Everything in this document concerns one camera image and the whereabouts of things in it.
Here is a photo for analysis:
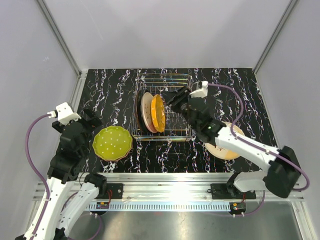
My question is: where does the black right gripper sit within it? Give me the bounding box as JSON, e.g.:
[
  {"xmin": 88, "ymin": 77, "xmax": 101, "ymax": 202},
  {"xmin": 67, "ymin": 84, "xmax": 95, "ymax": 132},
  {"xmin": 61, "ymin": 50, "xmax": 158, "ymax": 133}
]
[{"xmin": 161, "ymin": 86, "xmax": 198, "ymax": 130}]

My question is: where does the orange dotted scalloped plate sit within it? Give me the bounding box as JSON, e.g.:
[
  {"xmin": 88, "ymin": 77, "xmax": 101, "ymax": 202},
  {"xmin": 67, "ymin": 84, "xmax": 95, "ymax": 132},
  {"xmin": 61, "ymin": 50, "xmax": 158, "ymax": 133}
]
[{"xmin": 151, "ymin": 94, "xmax": 166, "ymax": 133}]

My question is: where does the cream pink floral plate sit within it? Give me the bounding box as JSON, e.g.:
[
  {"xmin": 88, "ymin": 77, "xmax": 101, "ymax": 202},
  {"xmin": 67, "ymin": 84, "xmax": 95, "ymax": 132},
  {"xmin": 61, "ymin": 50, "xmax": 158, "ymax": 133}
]
[{"xmin": 141, "ymin": 91, "xmax": 158, "ymax": 134}]

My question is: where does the dark brown round plate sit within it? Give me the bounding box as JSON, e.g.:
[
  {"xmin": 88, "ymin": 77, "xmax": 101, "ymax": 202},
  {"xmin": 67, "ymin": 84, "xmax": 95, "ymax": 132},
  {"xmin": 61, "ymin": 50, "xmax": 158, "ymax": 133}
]
[{"xmin": 139, "ymin": 89, "xmax": 149, "ymax": 133}]

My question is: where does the metal wire dish rack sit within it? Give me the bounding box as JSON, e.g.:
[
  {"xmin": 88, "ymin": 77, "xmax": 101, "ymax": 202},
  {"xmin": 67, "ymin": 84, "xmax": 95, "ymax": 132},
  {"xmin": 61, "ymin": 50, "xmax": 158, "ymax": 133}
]
[{"xmin": 130, "ymin": 73, "xmax": 194, "ymax": 142}]

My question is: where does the cream orange floral plate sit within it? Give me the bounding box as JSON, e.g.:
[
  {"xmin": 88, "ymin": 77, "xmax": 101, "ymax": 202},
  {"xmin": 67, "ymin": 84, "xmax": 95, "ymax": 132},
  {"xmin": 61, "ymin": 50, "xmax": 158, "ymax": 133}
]
[{"xmin": 204, "ymin": 121, "xmax": 245, "ymax": 161}]

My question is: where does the blue round plate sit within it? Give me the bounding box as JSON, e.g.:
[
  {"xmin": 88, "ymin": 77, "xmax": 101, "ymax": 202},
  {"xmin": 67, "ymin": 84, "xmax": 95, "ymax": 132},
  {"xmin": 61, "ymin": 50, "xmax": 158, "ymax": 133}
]
[{"xmin": 135, "ymin": 90, "xmax": 141, "ymax": 128}]

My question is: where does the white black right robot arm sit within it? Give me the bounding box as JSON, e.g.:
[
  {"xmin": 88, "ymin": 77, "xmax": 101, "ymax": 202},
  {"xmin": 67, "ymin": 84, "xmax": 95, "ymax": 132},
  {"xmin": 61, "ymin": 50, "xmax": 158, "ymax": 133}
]
[{"xmin": 163, "ymin": 85, "xmax": 301, "ymax": 199}]

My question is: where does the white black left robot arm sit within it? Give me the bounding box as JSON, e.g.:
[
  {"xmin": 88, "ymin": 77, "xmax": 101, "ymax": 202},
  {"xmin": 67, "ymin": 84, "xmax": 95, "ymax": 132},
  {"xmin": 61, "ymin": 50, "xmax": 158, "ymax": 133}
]
[{"xmin": 17, "ymin": 106, "xmax": 108, "ymax": 240}]

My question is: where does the green dotted scalloped plate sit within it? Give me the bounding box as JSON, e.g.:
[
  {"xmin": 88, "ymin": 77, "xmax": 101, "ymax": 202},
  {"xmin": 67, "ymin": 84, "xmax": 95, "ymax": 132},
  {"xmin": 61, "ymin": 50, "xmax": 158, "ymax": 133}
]
[{"xmin": 92, "ymin": 126, "xmax": 133, "ymax": 157}]

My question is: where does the pink scalloped bottom plate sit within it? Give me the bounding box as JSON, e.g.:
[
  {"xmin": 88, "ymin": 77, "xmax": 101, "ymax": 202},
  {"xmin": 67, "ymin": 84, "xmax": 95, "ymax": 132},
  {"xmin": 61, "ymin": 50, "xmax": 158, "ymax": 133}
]
[{"xmin": 100, "ymin": 147, "xmax": 132, "ymax": 162}]

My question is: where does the left green circuit board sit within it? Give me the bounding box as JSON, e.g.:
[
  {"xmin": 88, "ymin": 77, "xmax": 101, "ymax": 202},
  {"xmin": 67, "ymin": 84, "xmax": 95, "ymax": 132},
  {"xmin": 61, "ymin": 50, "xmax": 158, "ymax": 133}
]
[{"xmin": 96, "ymin": 202, "xmax": 110, "ymax": 210}]

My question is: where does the green circuit board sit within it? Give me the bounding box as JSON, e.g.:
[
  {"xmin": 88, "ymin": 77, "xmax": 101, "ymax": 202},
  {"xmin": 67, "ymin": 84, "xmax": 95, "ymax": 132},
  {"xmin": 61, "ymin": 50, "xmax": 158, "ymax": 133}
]
[
  {"xmin": 230, "ymin": 202, "xmax": 247, "ymax": 215},
  {"xmin": 96, "ymin": 202, "xmax": 110, "ymax": 210}
]

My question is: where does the right green circuit board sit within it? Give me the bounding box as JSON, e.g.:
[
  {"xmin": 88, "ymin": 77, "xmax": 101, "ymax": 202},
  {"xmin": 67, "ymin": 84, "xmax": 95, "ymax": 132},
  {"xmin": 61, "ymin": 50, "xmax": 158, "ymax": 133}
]
[{"xmin": 230, "ymin": 202, "xmax": 247, "ymax": 215}]

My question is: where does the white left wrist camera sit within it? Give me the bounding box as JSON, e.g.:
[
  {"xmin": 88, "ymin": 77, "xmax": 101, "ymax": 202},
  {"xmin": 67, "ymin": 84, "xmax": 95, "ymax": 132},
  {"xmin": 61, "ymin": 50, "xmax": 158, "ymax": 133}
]
[{"xmin": 47, "ymin": 102, "xmax": 82, "ymax": 126}]

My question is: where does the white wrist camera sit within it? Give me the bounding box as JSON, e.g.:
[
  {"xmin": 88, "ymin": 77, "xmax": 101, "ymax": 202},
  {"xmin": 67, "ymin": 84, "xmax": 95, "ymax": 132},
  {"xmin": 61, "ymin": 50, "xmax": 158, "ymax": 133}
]
[
  {"xmin": 189, "ymin": 81, "xmax": 209, "ymax": 98},
  {"xmin": 47, "ymin": 102, "xmax": 82, "ymax": 126}
]

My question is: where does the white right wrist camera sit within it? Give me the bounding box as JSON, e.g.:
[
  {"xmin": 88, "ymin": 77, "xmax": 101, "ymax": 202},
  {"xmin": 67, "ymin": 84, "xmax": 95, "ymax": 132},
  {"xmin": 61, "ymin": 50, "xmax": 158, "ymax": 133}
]
[{"xmin": 189, "ymin": 81, "xmax": 209, "ymax": 98}]

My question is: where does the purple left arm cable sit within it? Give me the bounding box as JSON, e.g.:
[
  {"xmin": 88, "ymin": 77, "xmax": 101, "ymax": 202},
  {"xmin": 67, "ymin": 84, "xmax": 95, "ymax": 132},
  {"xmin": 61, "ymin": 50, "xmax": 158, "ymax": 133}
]
[{"xmin": 26, "ymin": 113, "xmax": 104, "ymax": 238}]

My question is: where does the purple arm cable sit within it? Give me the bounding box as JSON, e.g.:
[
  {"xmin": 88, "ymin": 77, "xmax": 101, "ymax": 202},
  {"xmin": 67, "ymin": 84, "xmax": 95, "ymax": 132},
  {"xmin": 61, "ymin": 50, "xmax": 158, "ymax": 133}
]
[
  {"xmin": 207, "ymin": 83, "xmax": 311, "ymax": 193},
  {"xmin": 26, "ymin": 113, "xmax": 104, "ymax": 238}
]

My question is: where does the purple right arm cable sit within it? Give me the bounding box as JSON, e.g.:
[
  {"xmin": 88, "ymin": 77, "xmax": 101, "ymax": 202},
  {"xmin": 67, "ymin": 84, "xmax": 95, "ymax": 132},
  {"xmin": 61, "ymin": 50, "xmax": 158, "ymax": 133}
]
[{"xmin": 207, "ymin": 83, "xmax": 311, "ymax": 193}]

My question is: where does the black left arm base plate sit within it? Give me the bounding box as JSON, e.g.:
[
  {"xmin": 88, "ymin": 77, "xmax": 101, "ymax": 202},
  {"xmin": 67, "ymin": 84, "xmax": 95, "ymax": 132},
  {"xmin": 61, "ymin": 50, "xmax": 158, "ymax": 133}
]
[{"xmin": 97, "ymin": 183, "xmax": 124, "ymax": 200}]

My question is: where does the left aluminium frame post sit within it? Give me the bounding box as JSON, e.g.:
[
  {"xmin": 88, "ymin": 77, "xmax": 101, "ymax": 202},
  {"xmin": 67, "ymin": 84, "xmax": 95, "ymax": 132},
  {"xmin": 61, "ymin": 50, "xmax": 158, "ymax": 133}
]
[{"xmin": 35, "ymin": 0, "xmax": 82, "ymax": 78}]

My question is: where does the aluminium frame post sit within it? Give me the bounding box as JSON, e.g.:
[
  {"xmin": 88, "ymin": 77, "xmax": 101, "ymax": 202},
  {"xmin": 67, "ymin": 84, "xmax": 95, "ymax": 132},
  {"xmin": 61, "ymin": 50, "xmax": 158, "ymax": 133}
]
[
  {"xmin": 253, "ymin": 0, "xmax": 300, "ymax": 75},
  {"xmin": 35, "ymin": 0, "xmax": 82, "ymax": 78}
]

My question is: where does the aluminium mounting rail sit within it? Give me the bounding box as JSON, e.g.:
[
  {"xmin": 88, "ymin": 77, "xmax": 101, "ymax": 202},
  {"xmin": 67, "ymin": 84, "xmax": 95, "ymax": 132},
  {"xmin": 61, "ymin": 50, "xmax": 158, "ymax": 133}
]
[{"xmin": 32, "ymin": 172, "xmax": 305, "ymax": 202}]

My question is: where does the white slotted cable duct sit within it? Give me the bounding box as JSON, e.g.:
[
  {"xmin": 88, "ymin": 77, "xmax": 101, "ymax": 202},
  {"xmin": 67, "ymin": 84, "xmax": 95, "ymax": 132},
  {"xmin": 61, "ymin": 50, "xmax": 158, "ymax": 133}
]
[{"xmin": 85, "ymin": 201, "xmax": 231, "ymax": 212}]

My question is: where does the right aluminium frame post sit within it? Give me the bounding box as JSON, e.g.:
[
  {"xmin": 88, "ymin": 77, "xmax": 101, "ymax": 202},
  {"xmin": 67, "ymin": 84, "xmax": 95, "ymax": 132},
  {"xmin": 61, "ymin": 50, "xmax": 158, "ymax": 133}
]
[{"xmin": 253, "ymin": 0, "xmax": 300, "ymax": 75}]

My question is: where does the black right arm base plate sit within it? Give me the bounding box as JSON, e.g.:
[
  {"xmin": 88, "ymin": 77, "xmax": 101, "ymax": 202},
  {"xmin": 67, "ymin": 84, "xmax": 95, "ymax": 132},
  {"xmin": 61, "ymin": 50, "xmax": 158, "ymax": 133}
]
[{"xmin": 207, "ymin": 183, "xmax": 257, "ymax": 200}]

